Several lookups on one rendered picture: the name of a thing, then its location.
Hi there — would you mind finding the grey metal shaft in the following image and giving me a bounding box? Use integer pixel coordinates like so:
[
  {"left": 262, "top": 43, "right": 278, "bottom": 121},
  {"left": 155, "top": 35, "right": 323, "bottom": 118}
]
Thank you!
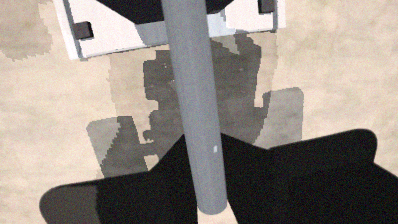
[{"left": 162, "top": 0, "right": 227, "bottom": 215}]

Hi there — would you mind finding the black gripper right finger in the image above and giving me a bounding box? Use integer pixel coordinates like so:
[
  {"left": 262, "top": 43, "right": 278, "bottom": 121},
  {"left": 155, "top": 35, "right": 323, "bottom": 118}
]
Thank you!
[{"left": 220, "top": 128, "right": 378, "bottom": 224}]

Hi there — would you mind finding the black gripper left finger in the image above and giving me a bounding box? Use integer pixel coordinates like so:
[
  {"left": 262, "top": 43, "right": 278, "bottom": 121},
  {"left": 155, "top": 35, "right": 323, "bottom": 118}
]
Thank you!
[{"left": 39, "top": 134, "right": 198, "bottom": 224}]

